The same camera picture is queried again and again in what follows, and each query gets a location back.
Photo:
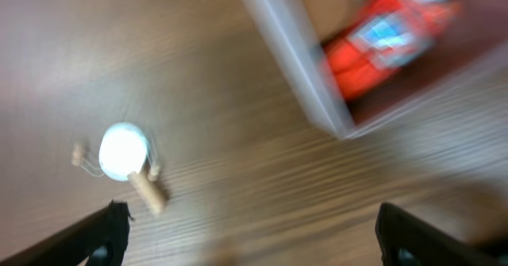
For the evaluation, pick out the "white box pink inside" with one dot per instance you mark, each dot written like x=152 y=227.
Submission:
x=297 y=31

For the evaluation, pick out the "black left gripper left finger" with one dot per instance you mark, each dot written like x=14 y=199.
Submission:
x=99 y=239

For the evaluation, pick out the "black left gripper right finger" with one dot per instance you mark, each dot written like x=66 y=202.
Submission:
x=407 y=240

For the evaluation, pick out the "red toy fire truck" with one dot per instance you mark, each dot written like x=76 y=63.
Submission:
x=387 y=35

